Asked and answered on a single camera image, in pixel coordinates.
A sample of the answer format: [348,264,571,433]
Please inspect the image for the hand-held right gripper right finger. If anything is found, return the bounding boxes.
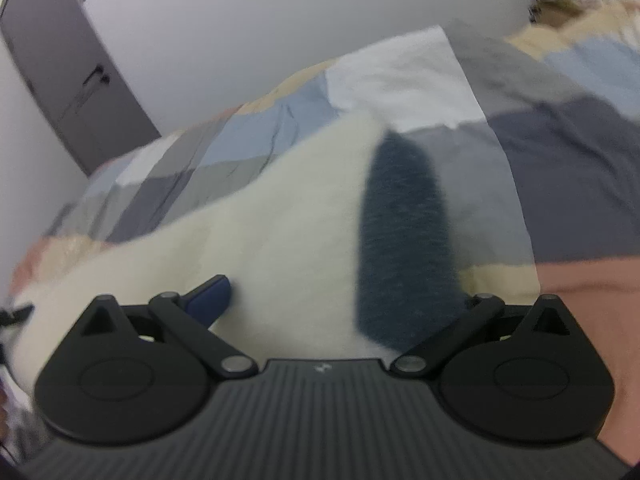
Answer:
[390,293,575,376]

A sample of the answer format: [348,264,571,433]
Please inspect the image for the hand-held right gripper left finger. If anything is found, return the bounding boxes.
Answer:
[75,275,260,377]

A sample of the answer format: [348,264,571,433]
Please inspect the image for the cream sweater with navy stripes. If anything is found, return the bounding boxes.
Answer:
[10,115,481,391]

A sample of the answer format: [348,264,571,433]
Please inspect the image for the patchwork bed blanket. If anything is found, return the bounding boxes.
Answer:
[10,0,640,466]

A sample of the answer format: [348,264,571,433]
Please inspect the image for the grey door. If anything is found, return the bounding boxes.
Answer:
[0,0,162,176]

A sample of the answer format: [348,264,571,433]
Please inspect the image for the black door handle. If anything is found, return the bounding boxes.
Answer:
[82,65,111,87]

